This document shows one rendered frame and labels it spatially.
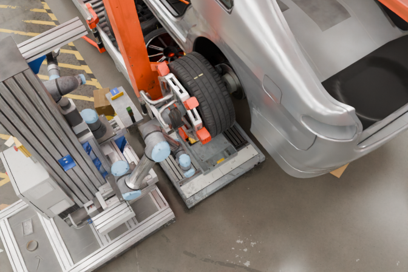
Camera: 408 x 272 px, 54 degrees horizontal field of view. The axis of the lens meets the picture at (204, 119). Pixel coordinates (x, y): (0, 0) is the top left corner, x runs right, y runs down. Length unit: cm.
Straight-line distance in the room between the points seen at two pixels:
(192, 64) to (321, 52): 103
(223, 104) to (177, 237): 129
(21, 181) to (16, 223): 115
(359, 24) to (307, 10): 43
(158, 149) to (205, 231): 138
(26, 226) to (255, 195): 194
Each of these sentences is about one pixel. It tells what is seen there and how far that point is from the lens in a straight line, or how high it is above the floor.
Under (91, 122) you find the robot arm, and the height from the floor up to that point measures 102.
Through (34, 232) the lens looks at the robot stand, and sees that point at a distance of 366.
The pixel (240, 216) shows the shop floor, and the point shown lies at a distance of 356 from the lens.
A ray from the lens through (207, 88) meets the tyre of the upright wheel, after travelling 278.
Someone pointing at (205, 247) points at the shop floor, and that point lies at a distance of 349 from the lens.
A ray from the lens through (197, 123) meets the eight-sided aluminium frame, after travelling 283.
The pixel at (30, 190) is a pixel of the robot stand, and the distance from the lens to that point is 261.
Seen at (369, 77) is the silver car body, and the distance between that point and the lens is 335.
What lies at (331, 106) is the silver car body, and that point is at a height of 164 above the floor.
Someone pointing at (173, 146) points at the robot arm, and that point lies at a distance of 265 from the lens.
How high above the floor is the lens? 338
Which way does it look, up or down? 58 degrees down
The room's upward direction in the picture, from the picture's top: 6 degrees counter-clockwise
